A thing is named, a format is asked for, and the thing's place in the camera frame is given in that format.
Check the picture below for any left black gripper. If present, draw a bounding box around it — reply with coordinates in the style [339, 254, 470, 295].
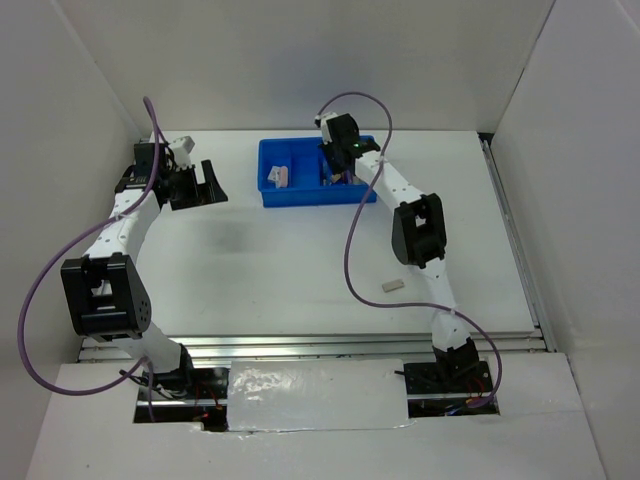
[160, 160, 227, 212]

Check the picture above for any blue compartment tray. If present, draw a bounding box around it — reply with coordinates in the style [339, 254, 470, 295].
[257, 137, 368, 208]

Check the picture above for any white red eraser pack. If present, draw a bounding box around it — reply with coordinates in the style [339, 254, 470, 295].
[267, 166, 281, 185]

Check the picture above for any grey white eraser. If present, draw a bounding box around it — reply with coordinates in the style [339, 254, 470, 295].
[382, 279, 405, 293]

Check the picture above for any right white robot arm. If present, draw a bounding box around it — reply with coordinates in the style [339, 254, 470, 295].
[315, 112, 479, 392]

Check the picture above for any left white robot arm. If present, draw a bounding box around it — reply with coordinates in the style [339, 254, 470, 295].
[61, 136, 228, 399]

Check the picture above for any white foil cover sheet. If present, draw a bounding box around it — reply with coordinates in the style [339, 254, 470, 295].
[227, 359, 410, 432]

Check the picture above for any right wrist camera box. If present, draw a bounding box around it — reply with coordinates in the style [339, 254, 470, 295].
[314, 112, 336, 144]

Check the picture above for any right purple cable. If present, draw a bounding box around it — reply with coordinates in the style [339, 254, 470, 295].
[317, 92, 504, 409]

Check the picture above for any purple cable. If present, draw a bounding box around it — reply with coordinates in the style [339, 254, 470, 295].
[317, 92, 504, 409]
[18, 96, 174, 424]

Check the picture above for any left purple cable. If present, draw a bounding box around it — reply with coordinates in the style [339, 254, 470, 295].
[18, 96, 174, 424]

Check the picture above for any aluminium frame rail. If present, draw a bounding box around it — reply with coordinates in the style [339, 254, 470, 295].
[77, 328, 548, 363]

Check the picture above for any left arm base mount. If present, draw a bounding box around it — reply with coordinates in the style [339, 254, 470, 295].
[131, 367, 230, 433]

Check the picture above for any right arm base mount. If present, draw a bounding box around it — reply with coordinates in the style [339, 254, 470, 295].
[394, 361, 499, 419]

